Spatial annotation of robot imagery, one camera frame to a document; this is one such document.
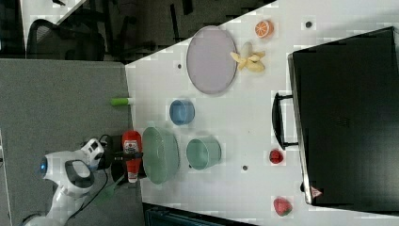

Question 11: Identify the green mug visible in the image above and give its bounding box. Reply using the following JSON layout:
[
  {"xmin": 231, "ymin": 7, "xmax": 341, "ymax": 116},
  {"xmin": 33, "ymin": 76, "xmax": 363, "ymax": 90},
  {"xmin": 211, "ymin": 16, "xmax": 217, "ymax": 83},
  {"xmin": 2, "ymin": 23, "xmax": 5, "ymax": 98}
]
[{"xmin": 186, "ymin": 136, "xmax": 221, "ymax": 170}]

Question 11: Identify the green plastic strainer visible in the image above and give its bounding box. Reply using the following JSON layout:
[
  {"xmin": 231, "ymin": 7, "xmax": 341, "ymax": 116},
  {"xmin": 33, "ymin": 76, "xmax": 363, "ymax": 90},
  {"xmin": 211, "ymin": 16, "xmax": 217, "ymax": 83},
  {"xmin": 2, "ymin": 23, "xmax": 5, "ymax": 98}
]
[{"xmin": 142, "ymin": 127, "xmax": 180, "ymax": 185}]

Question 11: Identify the red plush ketchup bottle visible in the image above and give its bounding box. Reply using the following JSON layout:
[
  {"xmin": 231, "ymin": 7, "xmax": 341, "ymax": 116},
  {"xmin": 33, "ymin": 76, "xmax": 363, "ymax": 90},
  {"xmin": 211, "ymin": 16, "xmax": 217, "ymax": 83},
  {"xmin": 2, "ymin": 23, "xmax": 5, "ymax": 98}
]
[{"xmin": 122, "ymin": 130, "xmax": 142, "ymax": 184}]

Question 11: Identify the grey round plate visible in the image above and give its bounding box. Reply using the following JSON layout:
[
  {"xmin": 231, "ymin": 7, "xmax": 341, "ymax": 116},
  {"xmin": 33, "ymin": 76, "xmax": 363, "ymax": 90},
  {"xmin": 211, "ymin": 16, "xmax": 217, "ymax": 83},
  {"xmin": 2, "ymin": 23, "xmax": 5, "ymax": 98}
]
[{"xmin": 186, "ymin": 25, "xmax": 236, "ymax": 95}]

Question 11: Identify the orange slice toy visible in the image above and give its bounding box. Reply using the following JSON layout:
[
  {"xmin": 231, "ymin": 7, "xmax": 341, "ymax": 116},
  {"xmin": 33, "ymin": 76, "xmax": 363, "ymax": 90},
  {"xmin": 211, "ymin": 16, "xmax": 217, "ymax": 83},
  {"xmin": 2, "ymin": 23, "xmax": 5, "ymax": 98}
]
[{"xmin": 255, "ymin": 20, "xmax": 274, "ymax": 39}]

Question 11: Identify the red plush strawberry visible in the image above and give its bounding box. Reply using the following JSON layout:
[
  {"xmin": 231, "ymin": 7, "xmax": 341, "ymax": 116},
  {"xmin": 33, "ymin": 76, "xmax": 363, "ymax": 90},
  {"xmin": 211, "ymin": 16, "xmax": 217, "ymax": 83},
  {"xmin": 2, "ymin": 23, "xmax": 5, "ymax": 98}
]
[{"xmin": 273, "ymin": 197, "xmax": 293, "ymax": 217}]

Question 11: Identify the small red green strawberry toy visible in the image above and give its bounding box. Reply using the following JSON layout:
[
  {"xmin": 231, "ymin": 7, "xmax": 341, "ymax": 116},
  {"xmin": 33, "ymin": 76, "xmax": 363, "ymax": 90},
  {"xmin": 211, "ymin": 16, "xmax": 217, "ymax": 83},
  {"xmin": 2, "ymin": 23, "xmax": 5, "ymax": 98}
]
[{"xmin": 269, "ymin": 150, "xmax": 284, "ymax": 164}]

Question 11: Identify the green plush pepper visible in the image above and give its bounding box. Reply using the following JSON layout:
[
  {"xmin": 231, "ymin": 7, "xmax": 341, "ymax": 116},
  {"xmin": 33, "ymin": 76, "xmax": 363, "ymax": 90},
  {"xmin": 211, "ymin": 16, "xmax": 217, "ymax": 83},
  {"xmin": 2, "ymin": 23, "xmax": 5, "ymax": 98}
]
[{"xmin": 111, "ymin": 98, "xmax": 134, "ymax": 106}]

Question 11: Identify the black office chair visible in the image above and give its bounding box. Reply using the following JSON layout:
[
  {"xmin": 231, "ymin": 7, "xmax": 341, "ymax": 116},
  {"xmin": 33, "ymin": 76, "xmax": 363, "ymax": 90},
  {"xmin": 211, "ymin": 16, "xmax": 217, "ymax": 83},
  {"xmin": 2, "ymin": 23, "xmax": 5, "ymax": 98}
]
[{"xmin": 25, "ymin": 19, "xmax": 105, "ymax": 61}]

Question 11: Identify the green ladle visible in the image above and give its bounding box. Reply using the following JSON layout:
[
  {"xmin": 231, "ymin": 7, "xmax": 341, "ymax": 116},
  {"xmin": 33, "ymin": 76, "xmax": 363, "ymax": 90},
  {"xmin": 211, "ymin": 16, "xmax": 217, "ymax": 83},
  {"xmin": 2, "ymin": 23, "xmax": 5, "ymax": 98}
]
[{"xmin": 92, "ymin": 176, "xmax": 124, "ymax": 204}]

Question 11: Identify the yellow plush peeled banana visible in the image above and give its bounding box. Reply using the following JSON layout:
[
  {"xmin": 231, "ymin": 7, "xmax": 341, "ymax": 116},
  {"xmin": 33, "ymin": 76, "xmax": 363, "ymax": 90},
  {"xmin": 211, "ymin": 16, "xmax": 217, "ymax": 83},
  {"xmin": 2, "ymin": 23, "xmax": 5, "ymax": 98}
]
[{"xmin": 231, "ymin": 42, "xmax": 265, "ymax": 73}]

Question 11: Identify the blue cup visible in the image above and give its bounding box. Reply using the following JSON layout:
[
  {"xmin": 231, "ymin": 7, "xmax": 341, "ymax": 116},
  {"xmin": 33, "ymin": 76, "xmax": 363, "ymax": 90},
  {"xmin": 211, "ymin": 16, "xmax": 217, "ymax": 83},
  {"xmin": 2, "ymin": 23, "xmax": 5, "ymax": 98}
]
[{"xmin": 169, "ymin": 100, "xmax": 195, "ymax": 125}]

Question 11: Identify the black toaster oven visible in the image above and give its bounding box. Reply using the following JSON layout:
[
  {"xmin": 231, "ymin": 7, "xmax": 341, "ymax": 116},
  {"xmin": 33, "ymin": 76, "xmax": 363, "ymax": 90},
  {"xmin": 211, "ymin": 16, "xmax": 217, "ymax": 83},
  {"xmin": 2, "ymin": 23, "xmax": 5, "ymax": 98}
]
[{"xmin": 287, "ymin": 26, "xmax": 399, "ymax": 216}]

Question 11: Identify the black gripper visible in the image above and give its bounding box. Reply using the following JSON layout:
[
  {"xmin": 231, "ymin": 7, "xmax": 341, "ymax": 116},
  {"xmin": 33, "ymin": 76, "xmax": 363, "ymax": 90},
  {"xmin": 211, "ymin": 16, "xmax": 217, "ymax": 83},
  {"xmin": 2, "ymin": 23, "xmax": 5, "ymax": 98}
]
[{"xmin": 98, "ymin": 135, "xmax": 143, "ymax": 170}]

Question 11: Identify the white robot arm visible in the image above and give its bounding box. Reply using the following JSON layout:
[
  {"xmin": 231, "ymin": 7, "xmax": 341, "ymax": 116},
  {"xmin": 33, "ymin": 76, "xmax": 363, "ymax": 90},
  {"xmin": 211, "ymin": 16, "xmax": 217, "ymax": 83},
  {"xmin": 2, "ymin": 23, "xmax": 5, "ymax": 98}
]
[{"xmin": 23, "ymin": 138, "xmax": 143, "ymax": 226}]

